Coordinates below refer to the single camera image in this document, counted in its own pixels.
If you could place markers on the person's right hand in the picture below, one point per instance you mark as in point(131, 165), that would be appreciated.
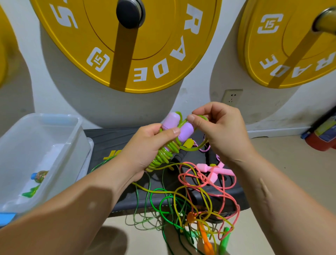
point(225, 134)

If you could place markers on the person's left hand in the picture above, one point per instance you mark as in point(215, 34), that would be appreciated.
point(144, 150)

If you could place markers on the clear plastic storage bin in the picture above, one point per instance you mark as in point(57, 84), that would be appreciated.
point(36, 152)

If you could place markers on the person's left forearm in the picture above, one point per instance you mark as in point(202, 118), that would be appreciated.
point(57, 218)

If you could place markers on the person's right forearm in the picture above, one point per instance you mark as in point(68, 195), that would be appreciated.
point(294, 210)

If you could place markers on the black aerobic step platform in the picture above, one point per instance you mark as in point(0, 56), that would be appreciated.
point(105, 142)

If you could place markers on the translucent plastic lid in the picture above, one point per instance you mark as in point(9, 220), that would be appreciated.
point(88, 157)

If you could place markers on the red fire extinguisher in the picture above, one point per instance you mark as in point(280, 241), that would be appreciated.
point(321, 134)

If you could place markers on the large yellow weight plate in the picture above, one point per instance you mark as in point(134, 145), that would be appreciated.
point(173, 47)

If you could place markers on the black plate peg cap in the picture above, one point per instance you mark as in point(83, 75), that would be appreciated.
point(130, 13)

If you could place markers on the blue plastic piece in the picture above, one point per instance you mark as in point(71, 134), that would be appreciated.
point(7, 218)

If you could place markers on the white wall socket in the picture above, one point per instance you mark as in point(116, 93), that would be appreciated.
point(231, 97)

